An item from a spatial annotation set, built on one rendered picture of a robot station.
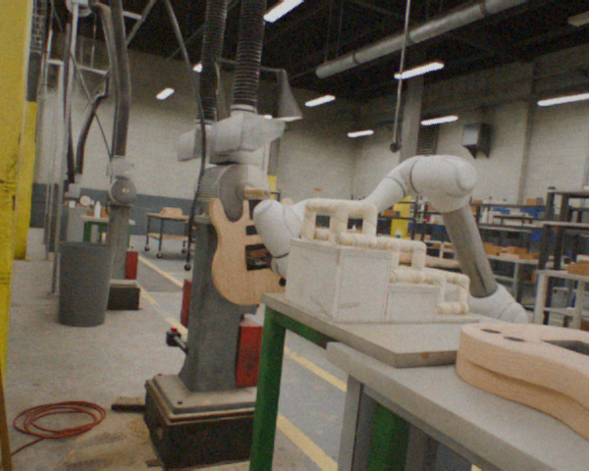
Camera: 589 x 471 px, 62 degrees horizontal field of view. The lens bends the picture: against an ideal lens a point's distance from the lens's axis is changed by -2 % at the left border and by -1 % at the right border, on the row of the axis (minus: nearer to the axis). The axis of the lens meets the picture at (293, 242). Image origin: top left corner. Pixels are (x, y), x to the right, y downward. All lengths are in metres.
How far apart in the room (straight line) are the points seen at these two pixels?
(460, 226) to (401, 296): 0.61
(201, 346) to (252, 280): 0.61
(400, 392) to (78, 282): 4.03
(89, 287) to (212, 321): 2.47
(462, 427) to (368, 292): 0.48
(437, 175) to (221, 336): 1.28
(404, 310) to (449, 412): 0.49
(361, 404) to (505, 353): 0.34
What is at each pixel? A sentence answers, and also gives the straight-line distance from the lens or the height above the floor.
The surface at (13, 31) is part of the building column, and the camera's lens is 1.74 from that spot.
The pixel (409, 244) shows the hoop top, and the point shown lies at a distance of 1.33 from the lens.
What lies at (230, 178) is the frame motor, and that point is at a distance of 2.17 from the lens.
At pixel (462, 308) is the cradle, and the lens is 1.41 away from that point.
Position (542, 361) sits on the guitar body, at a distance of 0.86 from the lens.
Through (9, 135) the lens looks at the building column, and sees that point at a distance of 1.69.
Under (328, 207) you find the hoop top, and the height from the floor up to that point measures 1.19.
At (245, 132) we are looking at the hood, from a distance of 1.89.
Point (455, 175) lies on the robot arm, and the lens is 1.67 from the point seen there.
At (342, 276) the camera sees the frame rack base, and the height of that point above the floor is 1.04.
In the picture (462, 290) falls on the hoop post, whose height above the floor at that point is 1.01.
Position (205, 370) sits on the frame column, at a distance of 2.43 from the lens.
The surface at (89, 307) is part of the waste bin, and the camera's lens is 4.76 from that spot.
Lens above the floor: 1.16
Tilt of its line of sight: 3 degrees down
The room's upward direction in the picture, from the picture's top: 6 degrees clockwise
